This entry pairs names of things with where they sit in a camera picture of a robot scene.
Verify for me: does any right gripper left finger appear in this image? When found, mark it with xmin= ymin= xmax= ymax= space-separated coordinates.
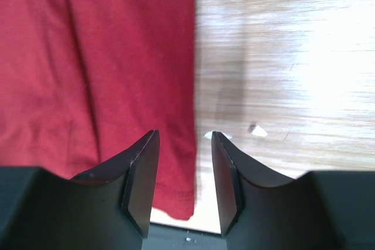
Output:
xmin=1 ymin=130 xmax=160 ymax=249

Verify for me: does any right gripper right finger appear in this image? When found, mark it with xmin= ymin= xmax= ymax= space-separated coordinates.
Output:
xmin=212 ymin=132 xmax=374 ymax=249

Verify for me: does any dark red t shirt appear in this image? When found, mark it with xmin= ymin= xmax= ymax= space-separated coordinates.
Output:
xmin=1 ymin=0 xmax=196 ymax=220

